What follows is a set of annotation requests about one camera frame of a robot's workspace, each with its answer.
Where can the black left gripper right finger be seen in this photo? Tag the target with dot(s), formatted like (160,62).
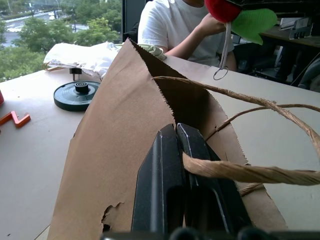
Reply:
(197,145)

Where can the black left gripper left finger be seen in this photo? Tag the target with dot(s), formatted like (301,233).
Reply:
(157,180)

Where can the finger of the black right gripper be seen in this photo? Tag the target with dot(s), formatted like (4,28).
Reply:
(262,3)

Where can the red plush toy green leaf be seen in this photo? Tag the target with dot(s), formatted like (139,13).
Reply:
(221,10)

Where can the white crumpled cloth bag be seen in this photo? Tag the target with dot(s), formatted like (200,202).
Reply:
(82,56)

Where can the person's bare hand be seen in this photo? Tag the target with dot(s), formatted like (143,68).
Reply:
(210,26)

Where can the dark background desk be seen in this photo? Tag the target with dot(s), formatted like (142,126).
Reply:
(292,37)

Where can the grey office chair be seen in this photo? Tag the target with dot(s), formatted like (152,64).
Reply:
(311,75)

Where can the person in white t-shirt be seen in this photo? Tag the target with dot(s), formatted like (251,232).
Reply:
(170,22)

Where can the black round disc base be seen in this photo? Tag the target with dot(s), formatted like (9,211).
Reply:
(70,98)

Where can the small black knob stand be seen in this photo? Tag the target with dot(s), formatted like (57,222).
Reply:
(75,72)

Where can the small red object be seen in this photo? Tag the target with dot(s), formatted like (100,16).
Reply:
(1,97)

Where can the grey metal bracket stand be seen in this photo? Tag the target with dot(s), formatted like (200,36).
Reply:
(301,27)

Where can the dark window frame pillar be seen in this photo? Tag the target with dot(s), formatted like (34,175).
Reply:
(131,17)

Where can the orange plastic bracket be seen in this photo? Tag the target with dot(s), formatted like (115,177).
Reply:
(18,120)

